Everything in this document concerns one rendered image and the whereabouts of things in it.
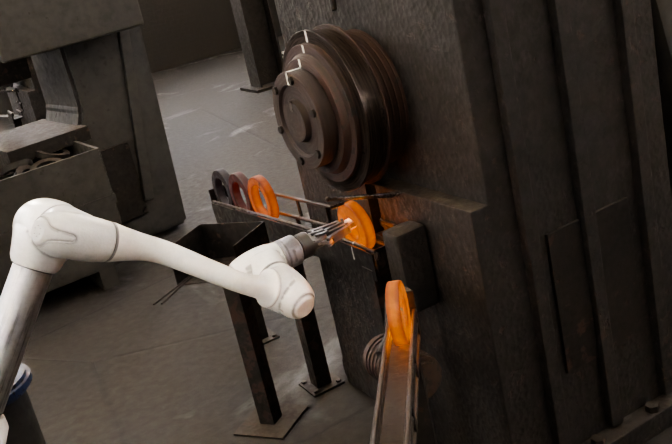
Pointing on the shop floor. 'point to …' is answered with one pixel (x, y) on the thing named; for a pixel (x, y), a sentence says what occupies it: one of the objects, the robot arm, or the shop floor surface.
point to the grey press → (87, 70)
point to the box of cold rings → (79, 168)
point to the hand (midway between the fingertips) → (356, 220)
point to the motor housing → (421, 364)
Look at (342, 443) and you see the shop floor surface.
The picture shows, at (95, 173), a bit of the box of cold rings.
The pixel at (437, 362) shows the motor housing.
